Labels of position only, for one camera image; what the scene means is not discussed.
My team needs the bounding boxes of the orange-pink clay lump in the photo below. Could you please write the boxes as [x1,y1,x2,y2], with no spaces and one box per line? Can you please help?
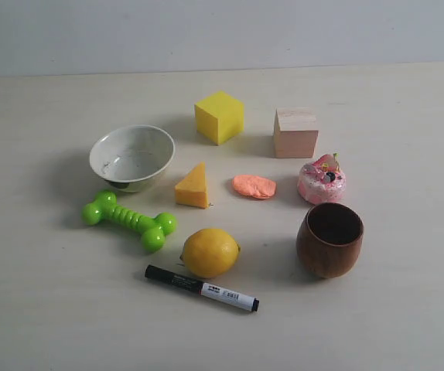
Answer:
[232,175,277,199]

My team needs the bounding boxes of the orange cheese wedge sponge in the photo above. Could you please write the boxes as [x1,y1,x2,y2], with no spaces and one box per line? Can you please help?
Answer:
[174,162,209,209]

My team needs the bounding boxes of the yellow foam cube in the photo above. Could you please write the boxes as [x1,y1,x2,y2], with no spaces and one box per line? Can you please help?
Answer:
[194,91,244,145]

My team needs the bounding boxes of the yellow lemon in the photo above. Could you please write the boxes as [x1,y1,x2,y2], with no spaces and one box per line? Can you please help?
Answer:
[179,228,241,279]

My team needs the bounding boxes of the green toy bone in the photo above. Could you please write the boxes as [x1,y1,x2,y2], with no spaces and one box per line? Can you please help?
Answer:
[82,190,177,253]

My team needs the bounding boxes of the light wooden cube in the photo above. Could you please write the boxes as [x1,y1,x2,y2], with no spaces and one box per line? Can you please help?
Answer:
[273,107,319,158]

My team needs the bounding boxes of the white ceramic bowl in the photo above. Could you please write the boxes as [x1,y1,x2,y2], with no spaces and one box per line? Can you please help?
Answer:
[89,125,176,193]

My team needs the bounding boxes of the pink toy cake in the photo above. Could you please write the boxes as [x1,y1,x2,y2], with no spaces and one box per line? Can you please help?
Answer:
[297,153,347,205]

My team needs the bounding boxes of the black white marker pen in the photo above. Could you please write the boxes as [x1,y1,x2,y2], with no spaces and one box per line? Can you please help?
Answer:
[145,265,259,312]

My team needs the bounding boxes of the brown wooden cup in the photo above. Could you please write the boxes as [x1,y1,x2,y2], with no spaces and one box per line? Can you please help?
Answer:
[295,203,364,279]

